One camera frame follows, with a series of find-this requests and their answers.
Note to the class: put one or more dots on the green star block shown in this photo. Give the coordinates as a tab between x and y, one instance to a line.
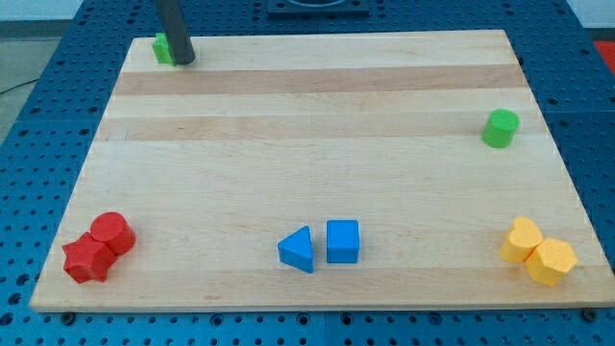
162	50

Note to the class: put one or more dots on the yellow heart block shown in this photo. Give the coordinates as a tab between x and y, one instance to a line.
520	240

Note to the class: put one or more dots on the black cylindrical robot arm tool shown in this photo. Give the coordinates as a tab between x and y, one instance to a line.
175	28

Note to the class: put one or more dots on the red star block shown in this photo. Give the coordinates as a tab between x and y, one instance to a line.
87	259

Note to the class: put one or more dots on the yellow hexagon block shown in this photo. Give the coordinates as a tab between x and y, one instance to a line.
551	261

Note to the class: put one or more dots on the blue cube block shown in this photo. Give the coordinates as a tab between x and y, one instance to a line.
342	241

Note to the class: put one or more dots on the wooden board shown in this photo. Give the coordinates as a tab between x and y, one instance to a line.
213	163

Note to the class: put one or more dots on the red cylinder block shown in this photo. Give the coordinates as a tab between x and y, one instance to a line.
113	229

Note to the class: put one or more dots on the blue triangle block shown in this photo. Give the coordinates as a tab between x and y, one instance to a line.
296	250

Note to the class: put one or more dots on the green cylinder block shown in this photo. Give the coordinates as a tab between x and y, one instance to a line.
500	128

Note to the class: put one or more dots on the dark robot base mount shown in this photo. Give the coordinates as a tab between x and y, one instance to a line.
284	7

